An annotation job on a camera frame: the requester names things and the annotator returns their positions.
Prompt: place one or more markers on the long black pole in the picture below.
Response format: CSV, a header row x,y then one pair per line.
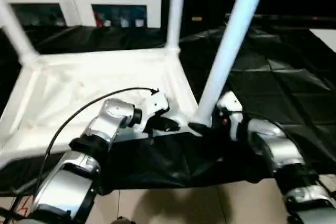
x,y
288,18

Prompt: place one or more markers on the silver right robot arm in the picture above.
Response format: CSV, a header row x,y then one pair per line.
x,y
278,142

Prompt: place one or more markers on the tan tape piece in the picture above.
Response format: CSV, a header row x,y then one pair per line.
x,y
197,19

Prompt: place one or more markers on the red bottle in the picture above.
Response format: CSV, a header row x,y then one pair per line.
x,y
98,19

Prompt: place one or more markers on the white plastic table leg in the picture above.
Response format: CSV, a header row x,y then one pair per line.
x,y
14,32
176,11
231,37

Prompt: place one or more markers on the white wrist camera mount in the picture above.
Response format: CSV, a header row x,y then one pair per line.
x,y
155,106
233,103

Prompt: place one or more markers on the black stand leg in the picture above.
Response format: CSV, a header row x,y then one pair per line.
x,y
10,211

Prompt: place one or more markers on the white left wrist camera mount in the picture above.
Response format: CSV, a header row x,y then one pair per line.
x,y
155,106

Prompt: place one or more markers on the white flat board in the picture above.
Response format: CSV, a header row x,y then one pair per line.
x,y
326,37

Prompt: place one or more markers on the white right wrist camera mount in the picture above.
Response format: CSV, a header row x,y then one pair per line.
x,y
233,103

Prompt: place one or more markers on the black plastic sheet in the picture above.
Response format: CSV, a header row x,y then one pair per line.
x,y
275,77

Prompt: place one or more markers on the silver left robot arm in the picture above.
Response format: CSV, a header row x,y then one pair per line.
x,y
113,119

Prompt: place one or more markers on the small white jar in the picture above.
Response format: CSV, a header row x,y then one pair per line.
x,y
138,22
107,22

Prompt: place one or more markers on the white plastic table top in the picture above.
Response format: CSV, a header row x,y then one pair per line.
x,y
92,72

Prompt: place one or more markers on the dark shoe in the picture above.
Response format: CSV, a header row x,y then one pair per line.
x,y
122,221

